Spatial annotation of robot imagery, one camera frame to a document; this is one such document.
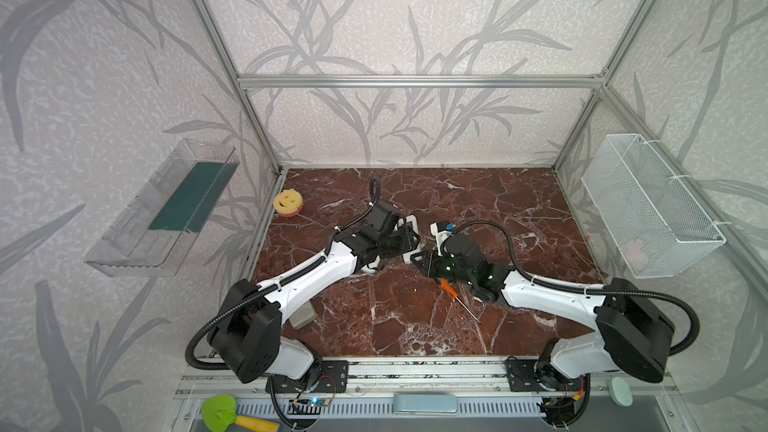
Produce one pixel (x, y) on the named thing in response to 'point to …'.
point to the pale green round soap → (620, 391)
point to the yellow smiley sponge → (288, 202)
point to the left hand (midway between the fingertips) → (421, 234)
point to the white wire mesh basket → (654, 222)
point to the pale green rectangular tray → (425, 404)
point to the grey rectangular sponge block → (305, 316)
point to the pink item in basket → (635, 253)
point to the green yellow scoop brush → (220, 414)
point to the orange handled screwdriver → (448, 288)
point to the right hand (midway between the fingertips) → (410, 250)
